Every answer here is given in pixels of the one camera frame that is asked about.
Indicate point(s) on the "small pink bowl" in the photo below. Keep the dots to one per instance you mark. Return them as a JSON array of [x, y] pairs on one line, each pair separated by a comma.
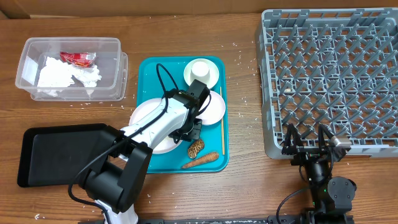
[[215, 109]]

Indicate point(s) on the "teal plastic tray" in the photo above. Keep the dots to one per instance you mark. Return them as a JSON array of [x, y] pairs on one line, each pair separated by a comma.
[[148, 87]]

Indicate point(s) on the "black waste tray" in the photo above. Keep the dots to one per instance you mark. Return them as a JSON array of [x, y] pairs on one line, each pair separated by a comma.
[[54, 155]]

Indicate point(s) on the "wooden chopstick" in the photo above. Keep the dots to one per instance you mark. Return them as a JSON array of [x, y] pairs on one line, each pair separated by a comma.
[[222, 122]]

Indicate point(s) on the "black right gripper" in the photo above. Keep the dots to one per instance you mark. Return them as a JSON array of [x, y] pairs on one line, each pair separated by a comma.
[[305, 154]]

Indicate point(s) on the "brown patterned cookie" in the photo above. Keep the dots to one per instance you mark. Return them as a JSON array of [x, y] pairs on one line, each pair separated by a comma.
[[195, 148]]

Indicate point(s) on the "crumpled white tissue in bin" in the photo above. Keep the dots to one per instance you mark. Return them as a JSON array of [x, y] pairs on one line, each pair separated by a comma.
[[55, 74]]

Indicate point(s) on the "white-green bowl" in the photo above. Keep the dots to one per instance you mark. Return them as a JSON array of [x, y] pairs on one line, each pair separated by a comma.
[[214, 72]]

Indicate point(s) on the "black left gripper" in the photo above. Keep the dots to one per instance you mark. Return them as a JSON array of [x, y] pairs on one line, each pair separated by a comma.
[[195, 134]]

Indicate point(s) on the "grey dishwasher rack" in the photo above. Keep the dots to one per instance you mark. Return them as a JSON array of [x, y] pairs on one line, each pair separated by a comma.
[[336, 67]]

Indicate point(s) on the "red snack wrapper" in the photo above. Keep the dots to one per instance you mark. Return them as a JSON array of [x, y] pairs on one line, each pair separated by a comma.
[[84, 59]]

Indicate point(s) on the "white tissue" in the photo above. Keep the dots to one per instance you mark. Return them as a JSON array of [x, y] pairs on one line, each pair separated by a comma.
[[55, 74], [87, 76]]

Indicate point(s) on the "clear plastic waste bin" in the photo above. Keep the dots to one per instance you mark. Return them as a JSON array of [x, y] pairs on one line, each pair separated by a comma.
[[111, 61]]

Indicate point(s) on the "large white plate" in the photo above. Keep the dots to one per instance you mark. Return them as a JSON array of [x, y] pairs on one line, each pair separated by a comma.
[[167, 144]]

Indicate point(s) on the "white cup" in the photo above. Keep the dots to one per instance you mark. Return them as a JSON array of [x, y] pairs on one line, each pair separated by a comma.
[[200, 71]]

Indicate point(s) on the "orange carrot piece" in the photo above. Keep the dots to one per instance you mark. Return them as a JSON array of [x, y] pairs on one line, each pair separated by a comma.
[[210, 157]]

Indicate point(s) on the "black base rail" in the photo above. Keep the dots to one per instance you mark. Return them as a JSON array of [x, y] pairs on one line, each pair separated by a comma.
[[217, 221]]

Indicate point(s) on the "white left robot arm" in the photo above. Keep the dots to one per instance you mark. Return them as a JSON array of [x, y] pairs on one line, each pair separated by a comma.
[[114, 178]]

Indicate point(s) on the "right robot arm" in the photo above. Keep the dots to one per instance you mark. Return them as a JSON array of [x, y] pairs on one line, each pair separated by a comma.
[[331, 196]]

